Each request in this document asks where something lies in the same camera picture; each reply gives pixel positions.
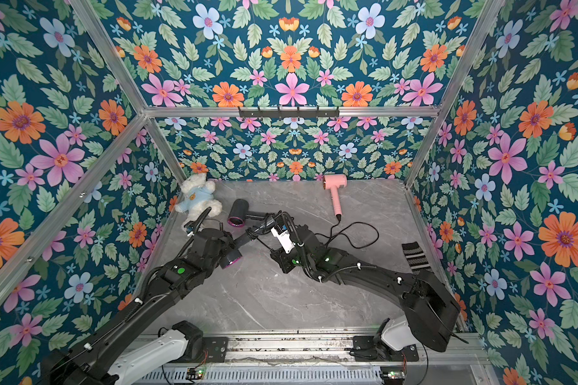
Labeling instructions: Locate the dark grey hair dryer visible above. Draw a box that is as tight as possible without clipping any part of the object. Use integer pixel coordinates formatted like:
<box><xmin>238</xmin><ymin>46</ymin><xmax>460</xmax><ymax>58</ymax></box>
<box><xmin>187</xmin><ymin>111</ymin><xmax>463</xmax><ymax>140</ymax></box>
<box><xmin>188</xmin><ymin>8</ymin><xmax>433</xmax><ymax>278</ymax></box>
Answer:
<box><xmin>227</xmin><ymin>199</ymin><xmax>268</xmax><ymax>228</ymax></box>
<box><xmin>219</xmin><ymin>226</ymin><xmax>271</xmax><ymax>269</ymax></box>

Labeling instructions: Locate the white teddy bear blue shirt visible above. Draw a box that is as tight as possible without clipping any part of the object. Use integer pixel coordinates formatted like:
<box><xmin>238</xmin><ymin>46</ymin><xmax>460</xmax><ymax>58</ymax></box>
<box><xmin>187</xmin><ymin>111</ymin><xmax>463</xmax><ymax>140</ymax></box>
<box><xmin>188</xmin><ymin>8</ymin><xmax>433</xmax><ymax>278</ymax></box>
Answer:
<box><xmin>174</xmin><ymin>173</ymin><xmax>223</xmax><ymax>224</ymax></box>

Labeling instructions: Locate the black hook rail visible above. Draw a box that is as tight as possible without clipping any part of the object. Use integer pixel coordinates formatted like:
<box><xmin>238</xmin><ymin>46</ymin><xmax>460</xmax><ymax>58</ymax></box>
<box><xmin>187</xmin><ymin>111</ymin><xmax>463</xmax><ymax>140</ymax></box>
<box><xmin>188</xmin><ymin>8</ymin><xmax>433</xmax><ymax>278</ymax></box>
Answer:
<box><xmin>238</xmin><ymin>107</ymin><xmax>340</xmax><ymax>120</ymax></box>

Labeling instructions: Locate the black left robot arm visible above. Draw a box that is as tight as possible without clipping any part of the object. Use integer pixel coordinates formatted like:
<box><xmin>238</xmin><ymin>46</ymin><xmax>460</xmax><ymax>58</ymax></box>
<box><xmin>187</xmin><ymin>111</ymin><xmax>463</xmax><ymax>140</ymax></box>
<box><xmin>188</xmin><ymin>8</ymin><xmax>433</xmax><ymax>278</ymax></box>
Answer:
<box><xmin>37</xmin><ymin>228</ymin><xmax>251</xmax><ymax>384</ymax></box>

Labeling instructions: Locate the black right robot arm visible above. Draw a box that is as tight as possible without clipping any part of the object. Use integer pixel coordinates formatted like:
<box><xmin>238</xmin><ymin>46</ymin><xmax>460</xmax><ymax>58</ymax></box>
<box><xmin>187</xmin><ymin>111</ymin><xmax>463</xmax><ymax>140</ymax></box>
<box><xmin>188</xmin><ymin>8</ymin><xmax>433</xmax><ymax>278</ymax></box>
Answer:
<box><xmin>271</xmin><ymin>226</ymin><xmax>461</xmax><ymax>352</ymax></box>

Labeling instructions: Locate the striped black white sock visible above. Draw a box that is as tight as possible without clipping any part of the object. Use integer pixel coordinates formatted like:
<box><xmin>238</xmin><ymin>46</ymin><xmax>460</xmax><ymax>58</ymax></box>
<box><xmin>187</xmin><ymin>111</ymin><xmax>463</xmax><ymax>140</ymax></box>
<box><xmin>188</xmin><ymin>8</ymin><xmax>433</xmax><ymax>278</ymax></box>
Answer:
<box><xmin>401</xmin><ymin>242</ymin><xmax>431</xmax><ymax>274</ymax></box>

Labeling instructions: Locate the pink hair dryer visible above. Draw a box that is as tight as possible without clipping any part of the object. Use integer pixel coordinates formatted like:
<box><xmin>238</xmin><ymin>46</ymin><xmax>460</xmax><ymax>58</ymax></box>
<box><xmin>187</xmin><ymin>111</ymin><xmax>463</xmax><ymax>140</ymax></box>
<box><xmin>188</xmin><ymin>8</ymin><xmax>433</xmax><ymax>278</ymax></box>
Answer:
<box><xmin>323</xmin><ymin>174</ymin><xmax>347</xmax><ymax>221</ymax></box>

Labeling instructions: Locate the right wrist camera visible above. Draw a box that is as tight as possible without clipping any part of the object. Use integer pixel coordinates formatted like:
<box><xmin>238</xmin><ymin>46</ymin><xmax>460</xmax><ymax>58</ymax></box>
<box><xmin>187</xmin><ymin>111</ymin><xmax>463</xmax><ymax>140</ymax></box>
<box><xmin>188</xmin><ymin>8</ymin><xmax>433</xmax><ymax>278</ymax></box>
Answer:
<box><xmin>271</xmin><ymin>226</ymin><xmax>295</xmax><ymax>254</ymax></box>

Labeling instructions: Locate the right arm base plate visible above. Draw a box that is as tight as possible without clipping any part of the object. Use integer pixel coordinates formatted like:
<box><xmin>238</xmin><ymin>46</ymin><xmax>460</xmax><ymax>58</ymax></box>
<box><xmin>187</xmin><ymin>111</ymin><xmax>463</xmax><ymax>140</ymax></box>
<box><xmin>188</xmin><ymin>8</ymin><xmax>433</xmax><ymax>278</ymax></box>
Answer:
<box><xmin>346</xmin><ymin>335</ymin><xmax>419</xmax><ymax>363</ymax></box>

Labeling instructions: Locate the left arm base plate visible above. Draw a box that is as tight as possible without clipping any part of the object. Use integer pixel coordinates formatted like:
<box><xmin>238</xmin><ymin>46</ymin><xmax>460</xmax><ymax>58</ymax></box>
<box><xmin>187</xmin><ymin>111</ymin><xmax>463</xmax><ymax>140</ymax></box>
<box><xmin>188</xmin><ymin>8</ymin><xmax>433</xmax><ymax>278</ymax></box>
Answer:
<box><xmin>183</xmin><ymin>337</ymin><xmax>229</xmax><ymax>364</ymax></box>

